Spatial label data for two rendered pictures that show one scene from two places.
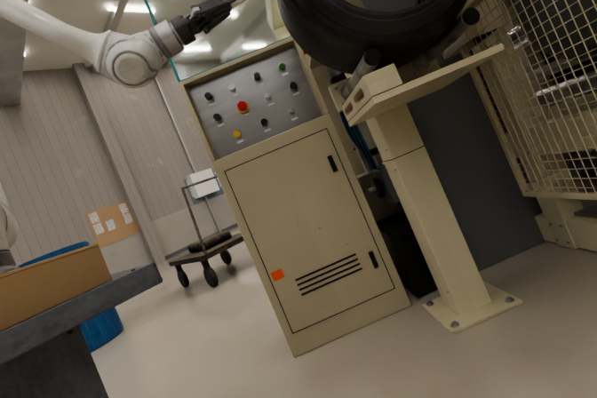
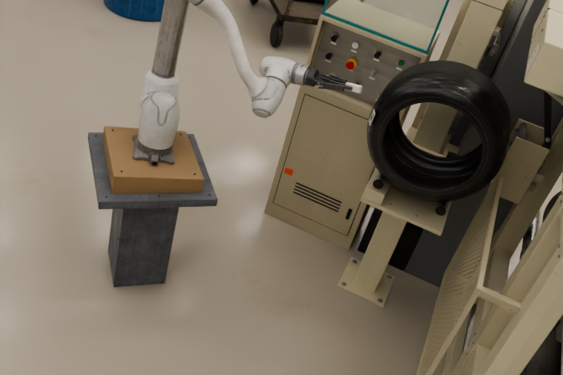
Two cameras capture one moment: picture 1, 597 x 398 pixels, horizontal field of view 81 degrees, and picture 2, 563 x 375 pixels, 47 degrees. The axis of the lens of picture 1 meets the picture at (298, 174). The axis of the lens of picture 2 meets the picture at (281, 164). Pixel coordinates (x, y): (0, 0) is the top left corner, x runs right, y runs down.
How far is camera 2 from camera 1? 229 cm
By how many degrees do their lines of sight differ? 38
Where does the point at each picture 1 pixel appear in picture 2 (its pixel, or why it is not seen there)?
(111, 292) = (198, 202)
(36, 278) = (181, 182)
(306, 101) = not seen: hidden behind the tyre
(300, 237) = (317, 166)
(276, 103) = (375, 80)
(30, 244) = not seen: outside the picture
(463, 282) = (368, 274)
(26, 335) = (172, 203)
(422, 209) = (380, 230)
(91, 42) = (253, 88)
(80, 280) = (192, 188)
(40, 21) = (239, 64)
